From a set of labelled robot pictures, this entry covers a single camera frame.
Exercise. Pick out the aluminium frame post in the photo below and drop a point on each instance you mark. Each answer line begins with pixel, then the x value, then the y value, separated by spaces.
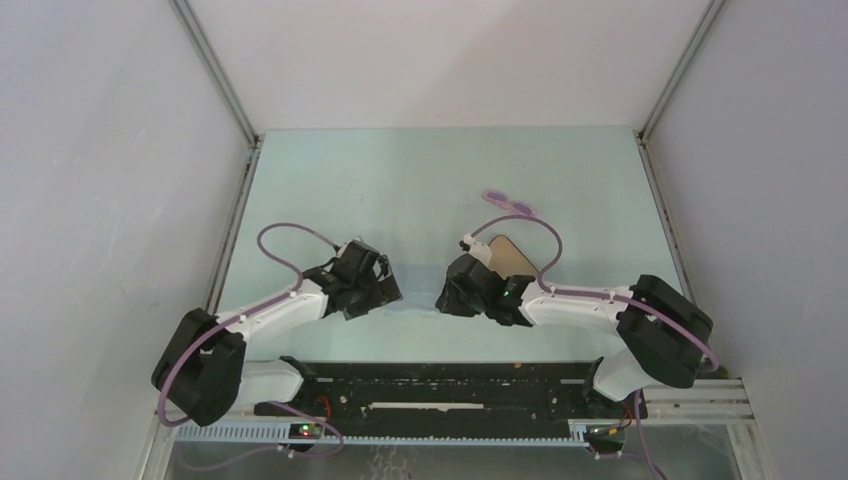
pixel 694 44
pixel 189 19

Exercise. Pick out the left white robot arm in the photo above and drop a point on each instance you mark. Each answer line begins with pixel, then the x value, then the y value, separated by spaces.
pixel 208 365

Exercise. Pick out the left aluminium frame post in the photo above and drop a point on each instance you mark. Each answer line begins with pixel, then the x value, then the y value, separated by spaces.
pixel 189 19

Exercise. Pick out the pink sunglasses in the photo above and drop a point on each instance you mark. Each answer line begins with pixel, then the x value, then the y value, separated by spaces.
pixel 507 204

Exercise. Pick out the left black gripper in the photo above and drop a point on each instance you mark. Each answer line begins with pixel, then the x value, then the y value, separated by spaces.
pixel 384 292

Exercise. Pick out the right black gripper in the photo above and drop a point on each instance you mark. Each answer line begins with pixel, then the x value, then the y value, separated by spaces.
pixel 448 302

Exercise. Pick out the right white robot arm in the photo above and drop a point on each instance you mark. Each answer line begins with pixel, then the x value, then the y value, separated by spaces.
pixel 665 335

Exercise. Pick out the black glasses case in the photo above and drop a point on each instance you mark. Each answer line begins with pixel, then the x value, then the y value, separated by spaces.
pixel 508 260

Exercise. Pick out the light blue cleaning cloth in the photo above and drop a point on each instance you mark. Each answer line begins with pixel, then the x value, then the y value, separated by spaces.
pixel 420 285

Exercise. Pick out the white cable duct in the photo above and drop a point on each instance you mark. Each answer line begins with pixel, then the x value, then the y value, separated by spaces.
pixel 286 433

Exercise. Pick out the right aluminium frame post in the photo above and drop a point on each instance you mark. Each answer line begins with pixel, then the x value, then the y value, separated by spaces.
pixel 694 44

